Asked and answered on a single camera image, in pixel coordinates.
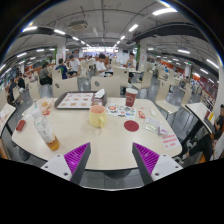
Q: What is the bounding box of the yellow mug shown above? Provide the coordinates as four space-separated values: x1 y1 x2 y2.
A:
89 105 106 128

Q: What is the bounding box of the person in blue shirt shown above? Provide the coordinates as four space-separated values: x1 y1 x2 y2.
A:
55 58 68 79

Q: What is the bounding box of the brown food tray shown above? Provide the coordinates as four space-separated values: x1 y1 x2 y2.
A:
53 91 98 110

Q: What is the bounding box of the beige chair right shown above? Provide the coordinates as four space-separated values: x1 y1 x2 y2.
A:
155 80 178 115

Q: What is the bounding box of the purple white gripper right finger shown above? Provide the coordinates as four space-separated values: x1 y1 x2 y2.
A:
132 143 182 185

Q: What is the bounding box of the colourful leaflet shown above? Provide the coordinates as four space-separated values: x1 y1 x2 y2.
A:
106 103 137 120

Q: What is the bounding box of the red white table sign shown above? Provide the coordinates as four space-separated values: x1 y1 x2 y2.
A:
161 134 179 150

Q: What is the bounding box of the tissue box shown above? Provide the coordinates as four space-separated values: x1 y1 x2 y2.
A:
91 89 107 106

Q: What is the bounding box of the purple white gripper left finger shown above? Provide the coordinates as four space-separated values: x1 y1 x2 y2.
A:
42 143 91 185

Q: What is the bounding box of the beige chair centre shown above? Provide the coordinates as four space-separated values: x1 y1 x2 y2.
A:
91 76 120 97

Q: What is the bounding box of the person in grey shirt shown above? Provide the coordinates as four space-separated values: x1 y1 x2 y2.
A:
39 62 52 85

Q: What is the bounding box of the dark red round lid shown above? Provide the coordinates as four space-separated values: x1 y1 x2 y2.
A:
124 120 139 132

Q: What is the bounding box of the red ketchup sachet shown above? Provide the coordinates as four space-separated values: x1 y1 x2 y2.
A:
138 111 146 119

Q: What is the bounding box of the clear plastic packet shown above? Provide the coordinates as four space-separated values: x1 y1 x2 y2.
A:
143 117 161 134

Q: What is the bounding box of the beige chair left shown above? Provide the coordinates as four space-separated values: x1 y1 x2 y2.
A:
52 77 78 98

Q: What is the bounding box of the plastic bottle with amber liquid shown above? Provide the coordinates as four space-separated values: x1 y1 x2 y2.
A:
32 106 60 151

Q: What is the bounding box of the seated person at right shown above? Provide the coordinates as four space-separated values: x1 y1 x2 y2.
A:
178 104 224 162

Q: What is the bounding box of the red paper cup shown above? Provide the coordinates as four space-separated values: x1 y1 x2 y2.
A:
126 88 138 107

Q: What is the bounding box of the neighbouring table right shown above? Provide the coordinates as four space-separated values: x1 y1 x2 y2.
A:
186 102 215 134

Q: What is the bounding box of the standing person in white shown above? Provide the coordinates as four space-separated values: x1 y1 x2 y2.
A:
126 52 136 69

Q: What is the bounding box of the beige chair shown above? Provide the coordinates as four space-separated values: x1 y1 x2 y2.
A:
155 80 178 115
91 76 120 97
52 77 78 98

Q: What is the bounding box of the red object on left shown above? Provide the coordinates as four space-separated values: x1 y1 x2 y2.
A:
16 119 26 132

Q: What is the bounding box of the person in white shirt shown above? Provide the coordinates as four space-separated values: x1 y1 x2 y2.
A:
96 54 111 77

